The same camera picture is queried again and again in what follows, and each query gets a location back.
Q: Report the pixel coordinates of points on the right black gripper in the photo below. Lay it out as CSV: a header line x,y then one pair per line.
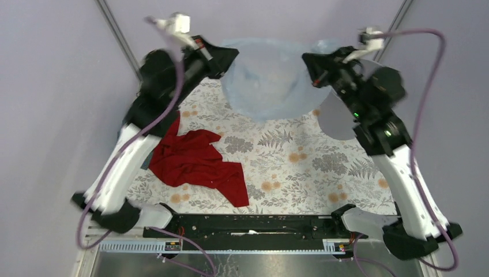
x,y
318,64

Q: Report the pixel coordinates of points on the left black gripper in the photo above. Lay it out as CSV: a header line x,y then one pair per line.
x,y
222,56

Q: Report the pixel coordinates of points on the light blue plastic trash bag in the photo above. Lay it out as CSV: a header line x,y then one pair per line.
x,y
268,79

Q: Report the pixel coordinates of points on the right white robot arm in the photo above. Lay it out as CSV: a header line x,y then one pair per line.
x,y
419,227

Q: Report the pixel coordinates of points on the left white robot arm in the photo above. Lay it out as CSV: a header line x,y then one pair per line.
x,y
164,86

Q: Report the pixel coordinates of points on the grey plastic trash bin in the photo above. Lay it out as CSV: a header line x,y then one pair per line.
x,y
335,120

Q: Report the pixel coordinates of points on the floral patterned table mat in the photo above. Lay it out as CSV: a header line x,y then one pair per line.
x,y
290,166

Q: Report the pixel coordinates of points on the red cloth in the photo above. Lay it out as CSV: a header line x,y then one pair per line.
x,y
192,159

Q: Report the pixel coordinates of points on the teal grey cloth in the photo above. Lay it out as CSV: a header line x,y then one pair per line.
x,y
146,162

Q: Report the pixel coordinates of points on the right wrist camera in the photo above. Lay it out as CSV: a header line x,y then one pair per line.
x,y
370,40

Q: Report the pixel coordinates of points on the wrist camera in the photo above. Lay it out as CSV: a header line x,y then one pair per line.
x,y
370,40
178,28

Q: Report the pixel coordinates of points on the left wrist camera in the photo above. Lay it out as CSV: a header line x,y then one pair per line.
x,y
178,28

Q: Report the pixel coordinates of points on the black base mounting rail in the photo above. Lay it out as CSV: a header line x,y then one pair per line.
x,y
270,230

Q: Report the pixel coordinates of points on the white slotted cable duct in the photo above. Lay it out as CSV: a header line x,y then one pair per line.
x,y
322,246

